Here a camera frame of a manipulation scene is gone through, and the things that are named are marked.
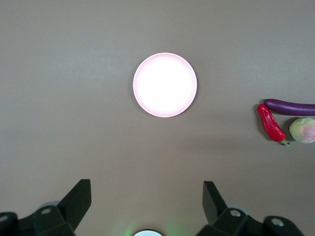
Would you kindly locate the purple eggplant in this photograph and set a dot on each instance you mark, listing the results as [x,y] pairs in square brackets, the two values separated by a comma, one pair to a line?
[290,107]

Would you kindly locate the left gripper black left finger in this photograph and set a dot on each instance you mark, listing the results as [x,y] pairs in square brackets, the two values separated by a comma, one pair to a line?
[73,204]

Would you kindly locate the red chili pepper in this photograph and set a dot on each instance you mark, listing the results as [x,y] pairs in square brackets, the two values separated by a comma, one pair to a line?
[270,124]

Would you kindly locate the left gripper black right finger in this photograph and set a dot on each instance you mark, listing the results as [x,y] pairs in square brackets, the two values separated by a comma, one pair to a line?
[214,204]

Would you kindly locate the pink round plate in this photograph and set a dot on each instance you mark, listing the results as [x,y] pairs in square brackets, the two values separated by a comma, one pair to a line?
[165,84]

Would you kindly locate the yellow-pink peach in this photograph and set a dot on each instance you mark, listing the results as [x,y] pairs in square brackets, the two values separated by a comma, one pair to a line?
[304,130]

